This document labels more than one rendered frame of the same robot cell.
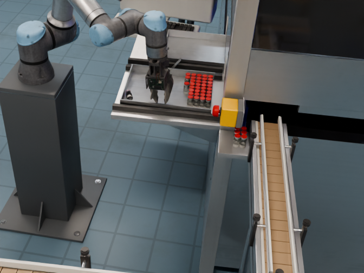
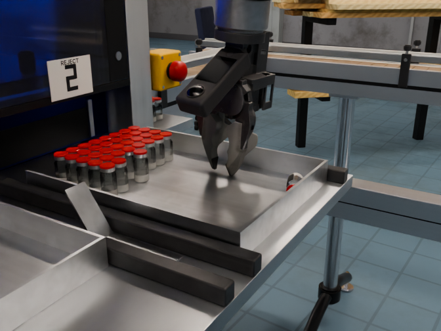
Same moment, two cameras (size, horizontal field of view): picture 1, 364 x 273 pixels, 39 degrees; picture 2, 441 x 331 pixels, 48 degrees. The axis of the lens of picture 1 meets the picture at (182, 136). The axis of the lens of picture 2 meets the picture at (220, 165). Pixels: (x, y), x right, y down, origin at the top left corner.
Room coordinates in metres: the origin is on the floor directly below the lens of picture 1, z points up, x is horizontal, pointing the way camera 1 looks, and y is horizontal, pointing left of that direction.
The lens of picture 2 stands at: (2.21, 0.43, 1.16)
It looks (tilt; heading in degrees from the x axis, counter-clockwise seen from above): 20 degrees down; 209
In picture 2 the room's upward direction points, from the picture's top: straight up
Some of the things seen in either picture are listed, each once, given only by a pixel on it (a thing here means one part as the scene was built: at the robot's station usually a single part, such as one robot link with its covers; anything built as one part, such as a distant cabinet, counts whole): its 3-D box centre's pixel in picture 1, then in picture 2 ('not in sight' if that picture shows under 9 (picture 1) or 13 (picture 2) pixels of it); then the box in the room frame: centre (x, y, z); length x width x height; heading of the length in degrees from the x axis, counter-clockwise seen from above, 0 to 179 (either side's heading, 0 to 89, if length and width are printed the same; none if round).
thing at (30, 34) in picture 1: (33, 40); not in sight; (1.86, 0.64, 0.96); 0.13 x 0.12 x 0.14; 140
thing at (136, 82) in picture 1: (169, 89); (181, 176); (1.67, 0.06, 0.90); 0.34 x 0.26 x 0.04; 88
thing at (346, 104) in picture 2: not in sight; (337, 204); (0.71, 0.04, 0.46); 0.09 x 0.09 x 0.77; 88
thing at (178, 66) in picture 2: (218, 111); (176, 71); (1.41, -0.11, 1.00); 0.04 x 0.04 x 0.04; 88
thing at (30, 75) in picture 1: (35, 65); not in sight; (1.85, 0.65, 0.84); 0.15 x 0.15 x 0.10
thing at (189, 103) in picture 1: (192, 90); (134, 160); (1.66, -0.02, 0.91); 0.18 x 0.02 x 0.05; 178
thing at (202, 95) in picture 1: (203, 91); (112, 155); (1.66, -0.07, 0.91); 0.18 x 0.02 x 0.05; 178
